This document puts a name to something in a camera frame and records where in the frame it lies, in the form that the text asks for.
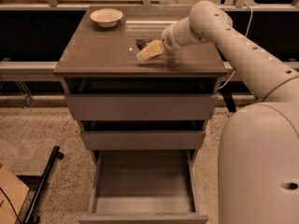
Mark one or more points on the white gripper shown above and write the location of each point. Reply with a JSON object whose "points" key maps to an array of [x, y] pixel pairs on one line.
{"points": [[167, 41]]}

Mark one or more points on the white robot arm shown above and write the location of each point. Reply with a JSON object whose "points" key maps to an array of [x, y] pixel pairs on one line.
{"points": [[258, 164]]}

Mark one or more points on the grey drawer cabinet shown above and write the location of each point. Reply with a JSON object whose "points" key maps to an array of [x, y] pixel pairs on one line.
{"points": [[94, 51]]}

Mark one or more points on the top grey drawer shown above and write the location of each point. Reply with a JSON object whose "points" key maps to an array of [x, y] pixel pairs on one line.
{"points": [[175, 98]]}

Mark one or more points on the middle grey drawer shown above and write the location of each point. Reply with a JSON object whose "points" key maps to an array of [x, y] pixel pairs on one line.
{"points": [[142, 135]]}

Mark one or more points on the bottom grey open drawer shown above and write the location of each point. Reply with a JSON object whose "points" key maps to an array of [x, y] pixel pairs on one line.
{"points": [[143, 187]]}

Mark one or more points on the white ceramic bowl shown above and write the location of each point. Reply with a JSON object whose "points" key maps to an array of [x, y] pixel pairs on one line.
{"points": [[106, 17]]}

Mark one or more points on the cardboard box left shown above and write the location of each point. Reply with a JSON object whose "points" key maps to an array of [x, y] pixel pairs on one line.
{"points": [[12, 196]]}

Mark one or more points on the black metal bar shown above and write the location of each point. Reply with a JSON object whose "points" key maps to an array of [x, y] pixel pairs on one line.
{"points": [[29, 215]]}

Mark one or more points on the black bracket post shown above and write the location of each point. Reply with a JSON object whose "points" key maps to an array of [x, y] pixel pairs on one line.
{"points": [[226, 92]]}

